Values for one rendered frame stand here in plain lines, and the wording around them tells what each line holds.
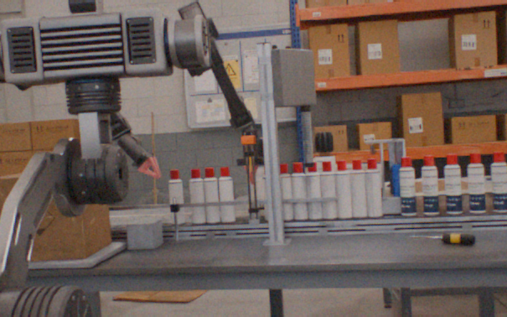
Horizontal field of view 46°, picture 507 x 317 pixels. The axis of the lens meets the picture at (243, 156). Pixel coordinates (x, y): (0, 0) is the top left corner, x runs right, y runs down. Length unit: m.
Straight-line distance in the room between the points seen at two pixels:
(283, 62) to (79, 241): 0.87
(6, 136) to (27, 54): 3.97
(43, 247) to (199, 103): 4.57
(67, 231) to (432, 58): 5.28
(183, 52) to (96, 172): 0.36
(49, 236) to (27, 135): 3.49
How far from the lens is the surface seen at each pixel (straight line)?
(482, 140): 6.06
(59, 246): 2.00
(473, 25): 6.06
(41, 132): 5.42
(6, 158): 5.52
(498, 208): 2.19
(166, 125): 6.61
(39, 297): 1.12
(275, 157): 2.00
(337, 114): 6.52
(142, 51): 1.47
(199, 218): 2.23
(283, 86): 1.98
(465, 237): 1.94
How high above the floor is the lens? 1.23
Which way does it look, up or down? 3 degrees down
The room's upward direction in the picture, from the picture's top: 4 degrees counter-clockwise
